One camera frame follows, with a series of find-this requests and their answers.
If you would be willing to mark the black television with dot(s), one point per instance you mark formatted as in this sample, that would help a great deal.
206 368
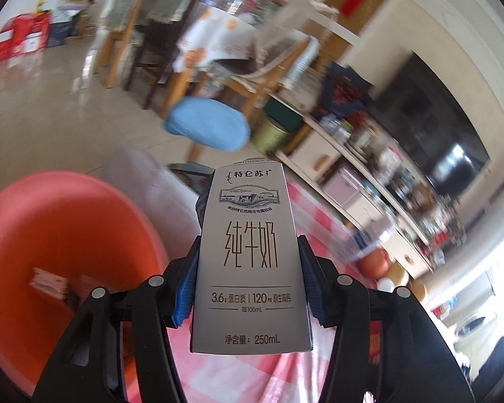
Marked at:
432 121

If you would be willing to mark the wooden chair with lace cover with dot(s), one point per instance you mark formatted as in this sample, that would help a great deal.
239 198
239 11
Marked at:
285 71

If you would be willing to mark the white television cabinet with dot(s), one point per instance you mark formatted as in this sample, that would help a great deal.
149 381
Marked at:
319 155

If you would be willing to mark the dark green waste bin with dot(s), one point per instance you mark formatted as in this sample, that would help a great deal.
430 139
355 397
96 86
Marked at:
285 111

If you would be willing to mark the red white checked tablecloth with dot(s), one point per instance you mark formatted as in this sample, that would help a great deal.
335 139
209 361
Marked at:
319 218

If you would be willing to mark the dark printed cloth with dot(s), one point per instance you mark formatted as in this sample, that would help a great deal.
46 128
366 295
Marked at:
344 90

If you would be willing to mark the red gift box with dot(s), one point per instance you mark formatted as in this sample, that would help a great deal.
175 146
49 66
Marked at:
21 37

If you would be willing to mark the orange plastic basin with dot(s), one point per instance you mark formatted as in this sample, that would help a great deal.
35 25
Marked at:
46 226

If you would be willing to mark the light green waste bin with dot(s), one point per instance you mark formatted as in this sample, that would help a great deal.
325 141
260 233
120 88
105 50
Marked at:
271 134

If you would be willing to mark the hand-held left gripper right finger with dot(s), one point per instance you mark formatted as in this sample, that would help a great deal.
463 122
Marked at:
315 302

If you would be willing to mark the fruit print table cover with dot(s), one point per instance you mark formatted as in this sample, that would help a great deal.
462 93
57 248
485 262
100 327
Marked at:
218 37

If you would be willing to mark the wooden chair with grey cover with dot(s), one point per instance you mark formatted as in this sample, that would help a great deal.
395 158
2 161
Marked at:
159 4

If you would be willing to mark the blue seat cushion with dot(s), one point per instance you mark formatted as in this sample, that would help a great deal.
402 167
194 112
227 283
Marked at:
206 124

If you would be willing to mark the red apple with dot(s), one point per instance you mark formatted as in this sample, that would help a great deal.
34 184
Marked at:
374 262

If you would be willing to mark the blue and white milk carton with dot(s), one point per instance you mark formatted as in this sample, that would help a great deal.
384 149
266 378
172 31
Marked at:
248 260

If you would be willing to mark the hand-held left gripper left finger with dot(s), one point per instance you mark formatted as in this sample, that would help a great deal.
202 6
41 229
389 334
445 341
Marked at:
185 298

